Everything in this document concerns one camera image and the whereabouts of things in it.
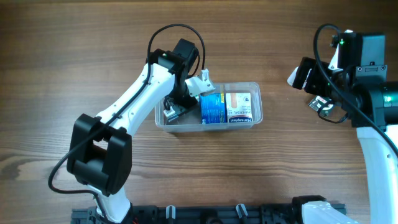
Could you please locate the white Panadol box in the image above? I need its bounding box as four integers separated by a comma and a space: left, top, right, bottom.
163, 106, 180, 122

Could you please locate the blue medicine box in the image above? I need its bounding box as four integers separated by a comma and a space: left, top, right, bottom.
200, 93, 227, 124

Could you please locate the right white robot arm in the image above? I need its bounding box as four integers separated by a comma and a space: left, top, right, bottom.
287, 30, 397, 223

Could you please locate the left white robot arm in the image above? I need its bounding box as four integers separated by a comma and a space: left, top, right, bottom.
67, 49, 215, 223

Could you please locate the clear plastic container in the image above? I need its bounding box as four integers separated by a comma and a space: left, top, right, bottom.
155, 82, 263, 133

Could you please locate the white Hansaplast box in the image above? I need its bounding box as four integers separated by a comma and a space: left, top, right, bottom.
226, 93, 252, 123

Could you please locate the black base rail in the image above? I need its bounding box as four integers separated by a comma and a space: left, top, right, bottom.
70, 203, 348, 224

